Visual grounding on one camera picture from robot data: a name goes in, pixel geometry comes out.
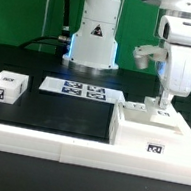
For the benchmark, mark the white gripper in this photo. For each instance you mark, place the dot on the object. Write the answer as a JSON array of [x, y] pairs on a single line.
[[175, 71]]

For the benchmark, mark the white cabinet door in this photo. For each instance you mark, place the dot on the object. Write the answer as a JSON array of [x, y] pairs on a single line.
[[156, 114], [135, 106]]

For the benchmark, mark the white cabinet body box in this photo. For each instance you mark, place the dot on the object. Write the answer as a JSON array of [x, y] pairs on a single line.
[[134, 130]]

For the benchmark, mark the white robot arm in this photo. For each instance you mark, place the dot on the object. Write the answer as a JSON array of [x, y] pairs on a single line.
[[93, 46]]

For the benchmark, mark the white cabinet top block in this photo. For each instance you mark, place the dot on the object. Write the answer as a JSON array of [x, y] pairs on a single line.
[[12, 86]]

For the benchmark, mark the white marker sheet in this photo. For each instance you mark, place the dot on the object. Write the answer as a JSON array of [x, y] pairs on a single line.
[[82, 90]]

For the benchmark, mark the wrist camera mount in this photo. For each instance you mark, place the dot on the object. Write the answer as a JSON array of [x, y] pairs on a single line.
[[143, 54]]

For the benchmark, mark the white U-shaped fence frame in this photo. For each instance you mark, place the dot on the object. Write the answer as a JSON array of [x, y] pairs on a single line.
[[32, 126]]

